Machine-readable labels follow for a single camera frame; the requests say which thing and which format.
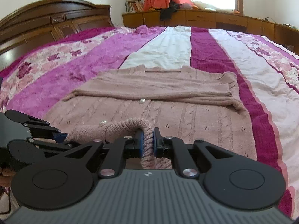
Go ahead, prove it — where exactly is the row of books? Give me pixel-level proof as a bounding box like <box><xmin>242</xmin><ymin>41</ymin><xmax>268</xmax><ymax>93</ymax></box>
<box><xmin>125</xmin><ymin>0</ymin><xmax>144</xmax><ymax>13</ymax></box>

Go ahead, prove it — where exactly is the black garment on cabinet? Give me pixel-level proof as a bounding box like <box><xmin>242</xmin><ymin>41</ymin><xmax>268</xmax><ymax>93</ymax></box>
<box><xmin>159</xmin><ymin>0</ymin><xmax>180</xmax><ymax>21</ymax></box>

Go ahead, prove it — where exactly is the dark wooden headboard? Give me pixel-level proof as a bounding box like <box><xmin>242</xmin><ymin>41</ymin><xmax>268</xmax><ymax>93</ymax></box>
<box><xmin>1</xmin><ymin>0</ymin><xmax>113</xmax><ymax>69</ymax></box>

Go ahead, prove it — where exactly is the pink knitted cardigan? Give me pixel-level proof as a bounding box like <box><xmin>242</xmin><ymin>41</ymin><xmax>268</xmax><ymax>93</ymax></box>
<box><xmin>45</xmin><ymin>65</ymin><xmax>257</xmax><ymax>169</ymax></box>

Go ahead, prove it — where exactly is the pink plush toy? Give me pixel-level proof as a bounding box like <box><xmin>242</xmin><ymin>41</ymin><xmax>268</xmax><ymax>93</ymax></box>
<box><xmin>180</xmin><ymin>3</ymin><xmax>193</xmax><ymax>10</ymax></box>

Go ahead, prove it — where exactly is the long wooden low cabinet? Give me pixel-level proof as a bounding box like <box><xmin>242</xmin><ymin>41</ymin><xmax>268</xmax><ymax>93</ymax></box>
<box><xmin>122</xmin><ymin>10</ymin><xmax>298</xmax><ymax>54</ymax></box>

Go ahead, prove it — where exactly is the pink purple striped bedspread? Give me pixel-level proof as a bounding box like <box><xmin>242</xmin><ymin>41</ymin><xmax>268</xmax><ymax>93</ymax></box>
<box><xmin>1</xmin><ymin>25</ymin><xmax>298</xmax><ymax>218</ymax></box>

